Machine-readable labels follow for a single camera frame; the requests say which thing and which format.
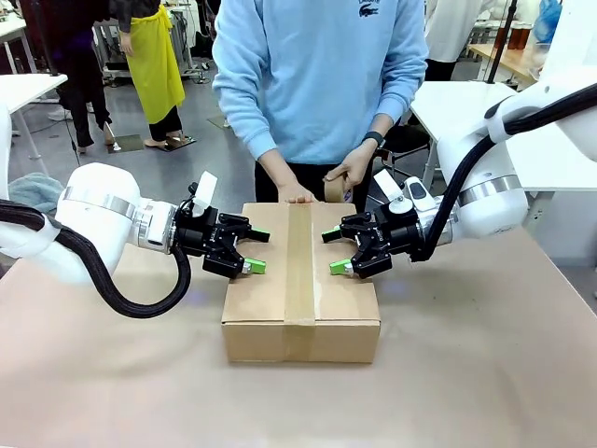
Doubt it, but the small white table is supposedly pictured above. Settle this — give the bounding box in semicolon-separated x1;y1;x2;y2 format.
0;73;70;176

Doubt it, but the light blue towel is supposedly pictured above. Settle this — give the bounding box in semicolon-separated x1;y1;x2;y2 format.
7;172;64;216

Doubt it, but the person in light blue sweatshirt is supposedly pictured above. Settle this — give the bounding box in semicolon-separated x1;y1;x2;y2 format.
211;0;430;204

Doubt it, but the black chair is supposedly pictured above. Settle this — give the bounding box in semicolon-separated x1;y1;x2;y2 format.
372;123;433;188

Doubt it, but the white coat person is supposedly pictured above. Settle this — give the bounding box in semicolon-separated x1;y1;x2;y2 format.
422;0;514;85

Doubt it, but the grey equipment stand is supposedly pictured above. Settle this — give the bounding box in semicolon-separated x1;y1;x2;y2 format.
170;0;214;85

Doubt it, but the black stand pole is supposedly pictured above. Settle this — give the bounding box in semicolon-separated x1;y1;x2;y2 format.
484;0;519;85

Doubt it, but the person's right forearm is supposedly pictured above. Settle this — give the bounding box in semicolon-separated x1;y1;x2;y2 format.
255;147;302;192

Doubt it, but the blue plastic bag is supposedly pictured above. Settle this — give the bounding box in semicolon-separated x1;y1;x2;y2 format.
534;0;563;46

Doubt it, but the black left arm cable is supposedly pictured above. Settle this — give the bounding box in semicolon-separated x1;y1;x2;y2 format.
0;198;193;319

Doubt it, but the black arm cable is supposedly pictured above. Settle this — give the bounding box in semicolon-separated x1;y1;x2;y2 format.
0;198;193;319
410;81;597;263

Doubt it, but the dark clothed figure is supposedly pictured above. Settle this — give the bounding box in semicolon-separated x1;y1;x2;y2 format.
21;0;116;155

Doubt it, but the yellow apron figure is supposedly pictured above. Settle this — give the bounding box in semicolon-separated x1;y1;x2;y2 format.
109;0;187;150

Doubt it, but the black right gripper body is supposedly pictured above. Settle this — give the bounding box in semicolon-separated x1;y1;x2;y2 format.
368;203;424;262

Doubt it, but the brown packing tape roll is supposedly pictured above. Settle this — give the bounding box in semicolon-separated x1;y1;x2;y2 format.
323;175;355;204

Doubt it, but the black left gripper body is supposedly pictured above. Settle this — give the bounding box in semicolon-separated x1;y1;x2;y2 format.
174;205;235;273

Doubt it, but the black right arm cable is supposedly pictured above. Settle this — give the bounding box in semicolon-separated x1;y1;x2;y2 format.
410;81;597;263

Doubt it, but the person's right hand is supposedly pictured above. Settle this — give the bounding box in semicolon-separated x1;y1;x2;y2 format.
278;182;320;205

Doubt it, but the person's left forearm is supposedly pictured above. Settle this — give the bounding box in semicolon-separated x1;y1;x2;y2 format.
358;111;391;158

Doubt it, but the brown cardboard box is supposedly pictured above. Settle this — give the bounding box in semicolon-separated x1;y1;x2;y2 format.
220;201;382;365

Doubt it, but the metal rack cart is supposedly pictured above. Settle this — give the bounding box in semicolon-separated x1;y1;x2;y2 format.
100;25;134;85

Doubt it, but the wooden table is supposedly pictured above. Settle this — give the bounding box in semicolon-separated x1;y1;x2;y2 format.
465;41;542;88

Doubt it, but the person's left hand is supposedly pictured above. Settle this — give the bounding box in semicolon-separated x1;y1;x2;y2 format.
325;139;378;188

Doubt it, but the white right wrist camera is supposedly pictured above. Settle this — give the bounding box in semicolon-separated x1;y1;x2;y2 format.
372;168;444;217

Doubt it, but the brown tape strip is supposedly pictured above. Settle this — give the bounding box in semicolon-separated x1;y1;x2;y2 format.
281;203;318;363

